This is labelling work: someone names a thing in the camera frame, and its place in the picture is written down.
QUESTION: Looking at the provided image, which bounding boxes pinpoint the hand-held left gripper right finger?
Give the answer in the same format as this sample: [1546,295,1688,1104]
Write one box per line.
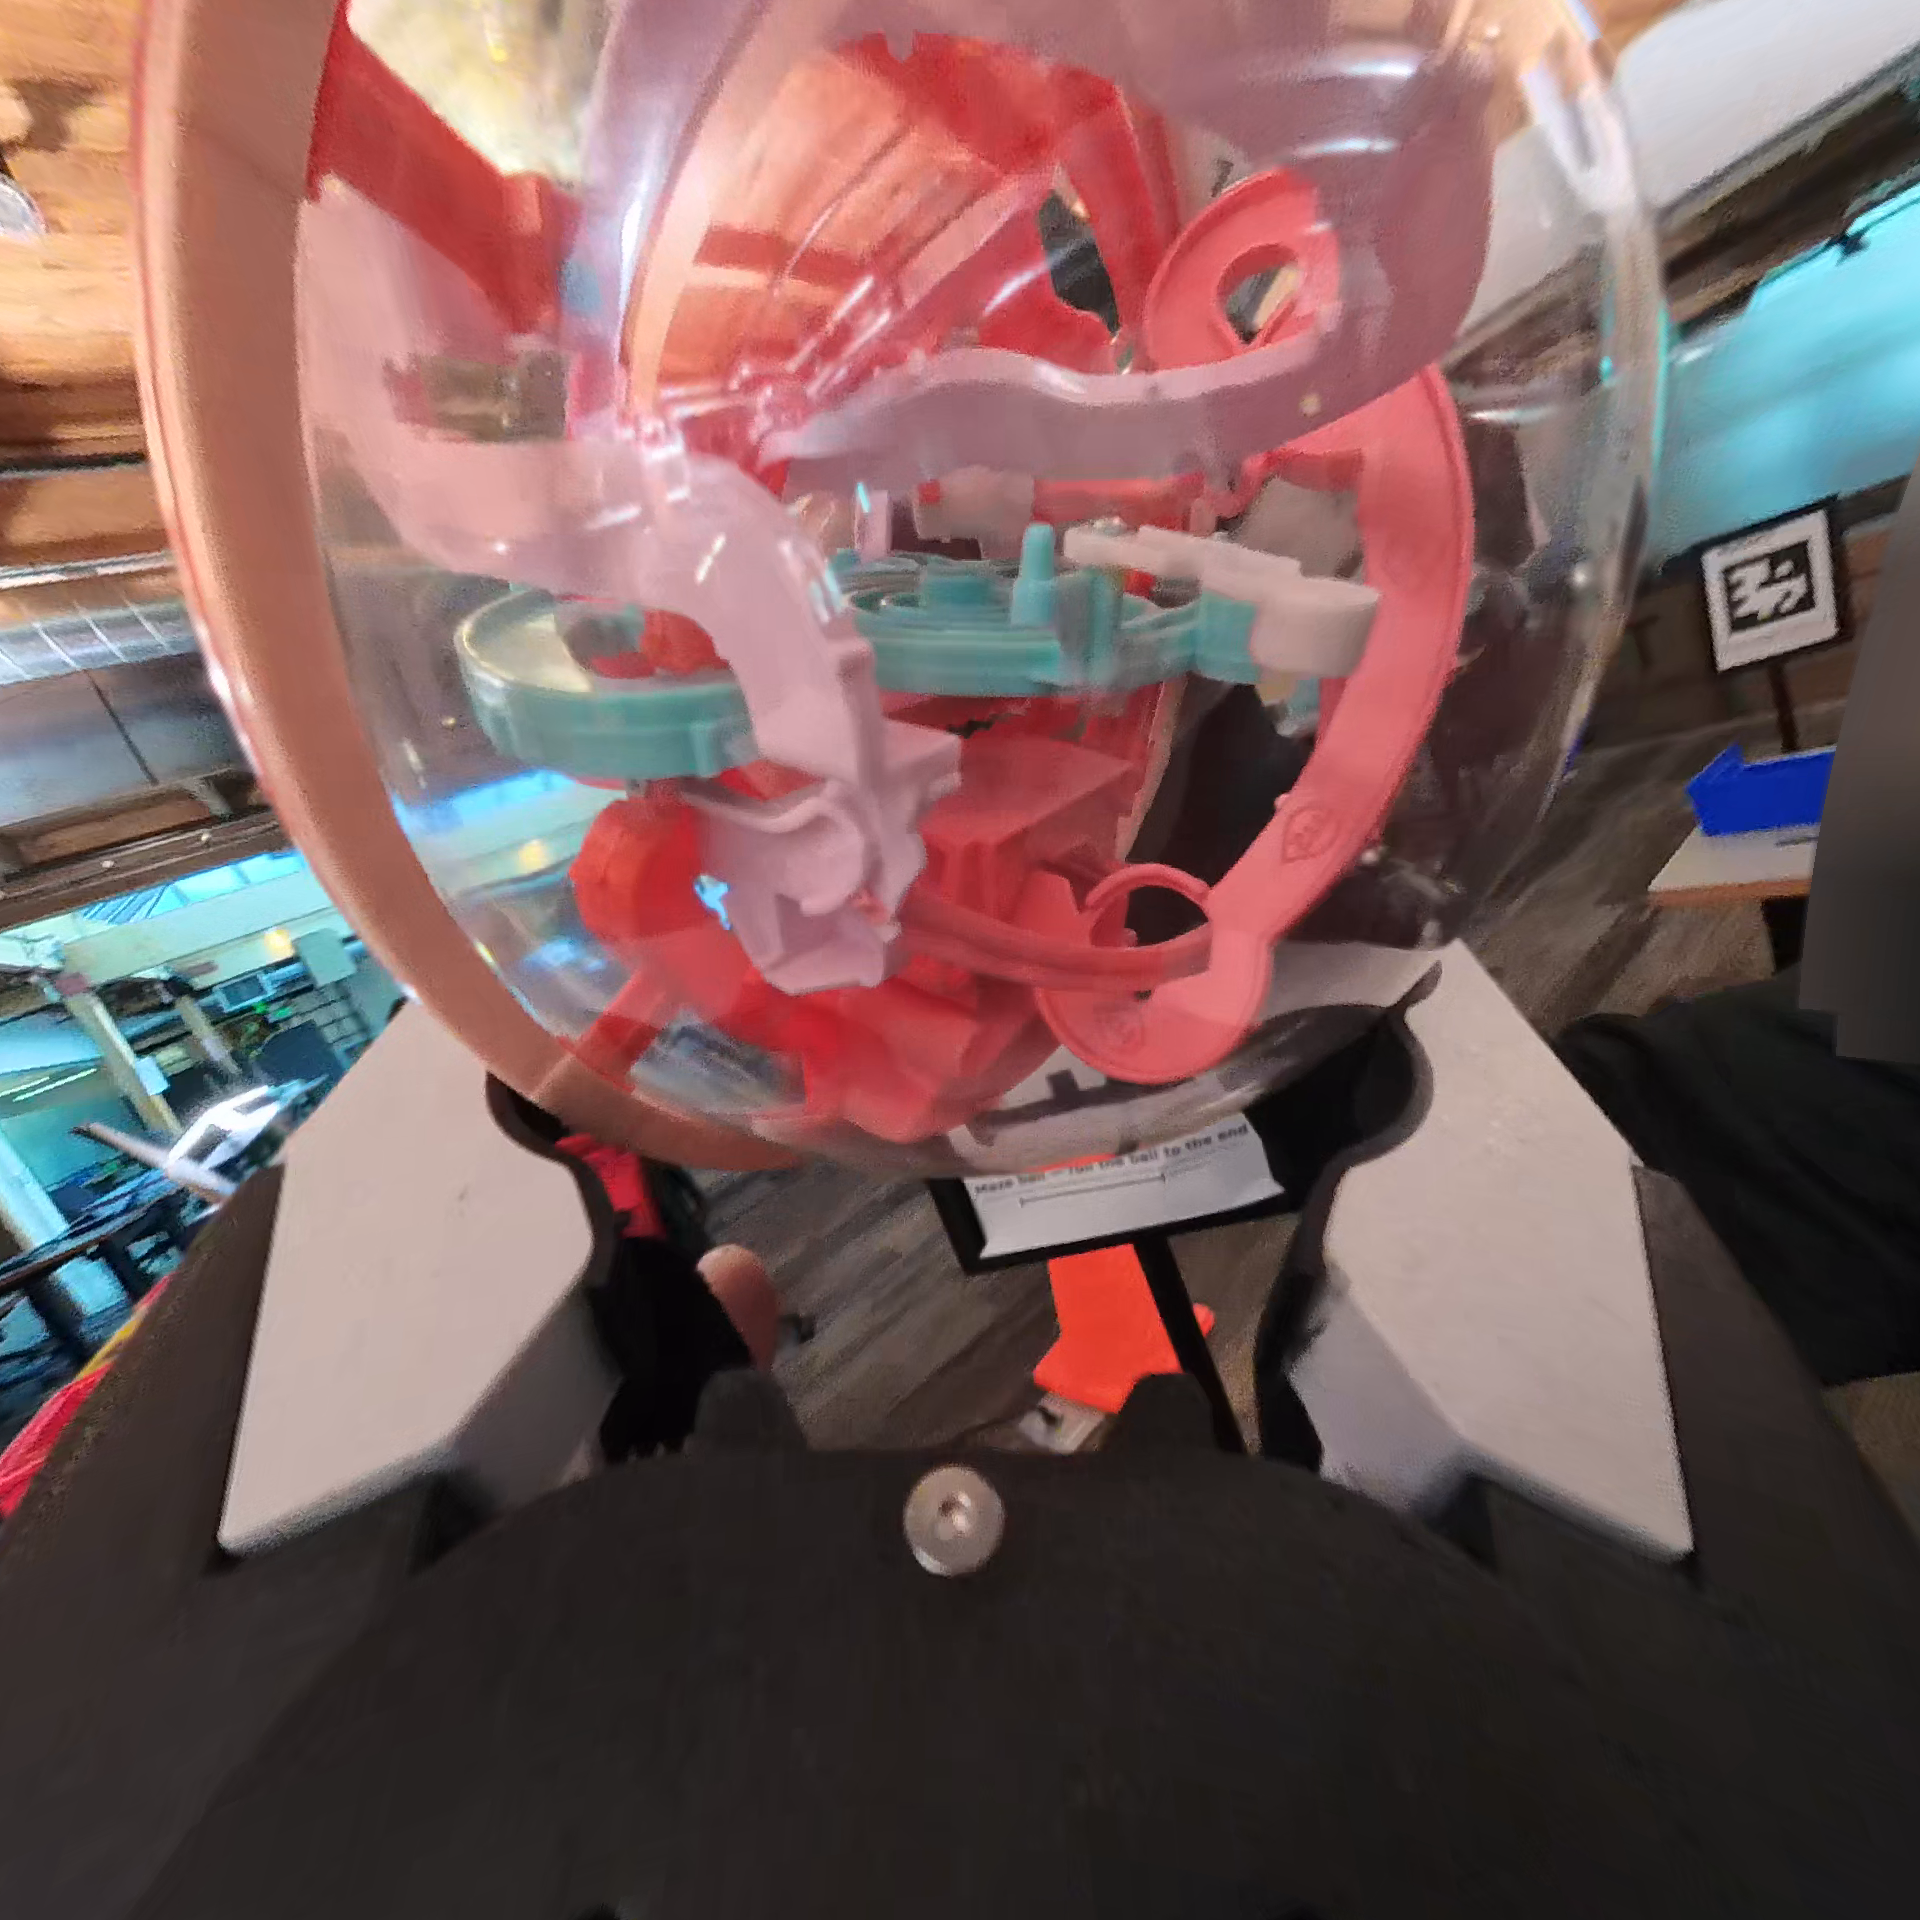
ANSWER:
[1258,937,1696,1561]

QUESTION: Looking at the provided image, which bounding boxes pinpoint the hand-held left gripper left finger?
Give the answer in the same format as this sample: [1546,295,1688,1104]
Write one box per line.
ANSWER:
[215,997,633,1556]

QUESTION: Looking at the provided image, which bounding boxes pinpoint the clear maze ball red tracks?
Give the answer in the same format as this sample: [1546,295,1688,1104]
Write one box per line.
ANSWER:
[133,0,1667,1180]

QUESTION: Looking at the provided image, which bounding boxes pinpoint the person's left hand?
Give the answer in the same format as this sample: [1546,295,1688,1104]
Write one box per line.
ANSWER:
[698,1245,781,1369]

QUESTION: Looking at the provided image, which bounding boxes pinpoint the black framed marker sign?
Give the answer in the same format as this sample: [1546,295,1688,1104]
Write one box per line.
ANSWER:
[929,1117,1292,1277]

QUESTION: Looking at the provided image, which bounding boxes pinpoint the orange traffic cone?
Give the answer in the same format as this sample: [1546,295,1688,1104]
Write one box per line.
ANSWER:
[1032,1245,1217,1419]

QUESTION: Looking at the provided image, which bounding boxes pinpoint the wooden standing desk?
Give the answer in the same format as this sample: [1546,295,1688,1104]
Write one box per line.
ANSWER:
[1648,824,1819,909]

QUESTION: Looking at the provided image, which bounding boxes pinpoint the blue plastic bin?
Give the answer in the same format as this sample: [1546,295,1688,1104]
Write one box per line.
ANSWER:
[1688,742,1841,833]

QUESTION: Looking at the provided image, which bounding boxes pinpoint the small black marker sign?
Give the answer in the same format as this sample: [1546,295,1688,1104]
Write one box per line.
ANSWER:
[1699,502,1845,752]

